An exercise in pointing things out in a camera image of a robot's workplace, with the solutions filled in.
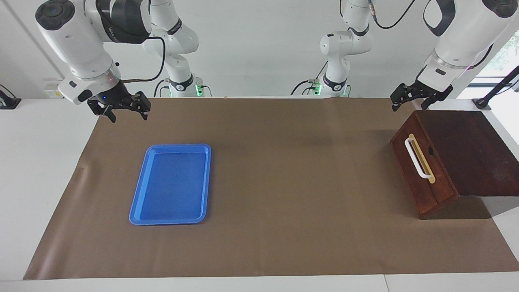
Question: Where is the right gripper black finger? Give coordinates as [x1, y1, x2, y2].
[129, 92, 152, 121]
[88, 100, 118, 123]

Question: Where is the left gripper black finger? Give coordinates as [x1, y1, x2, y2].
[390, 83, 417, 112]
[420, 94, 442, 111]

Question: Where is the wooden drawer with white handle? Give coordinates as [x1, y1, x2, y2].
[391, 114, 458, 217]

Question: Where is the dark wooden drawer cabinet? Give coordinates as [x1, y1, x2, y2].
[390, 109, 519, 220]

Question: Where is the black clamp stand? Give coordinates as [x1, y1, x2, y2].
[472, 65, 519, 110]

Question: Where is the bright window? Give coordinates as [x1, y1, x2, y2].
[468, 30, 519, 88]

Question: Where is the blue plastic tray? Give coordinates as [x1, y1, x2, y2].
[129, 144, 212, 226]

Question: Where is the brown table mat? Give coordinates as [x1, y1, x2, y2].
[23, 97, 519, 280]

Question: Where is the black base cable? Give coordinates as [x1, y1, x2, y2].
[290, 61, 329, 96]
[153, 78, 171, 98]

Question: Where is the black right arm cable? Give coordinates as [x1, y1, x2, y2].
[122, 36, 167, 84]

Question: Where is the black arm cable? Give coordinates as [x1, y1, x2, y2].
[122, 36, 167, 84]
[367, 0, 418, 30]

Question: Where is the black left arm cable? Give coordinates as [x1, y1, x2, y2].
[367, 0, 418, 30]

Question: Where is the black desk mount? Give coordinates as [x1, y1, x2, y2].
[0, 84, 21, 110]

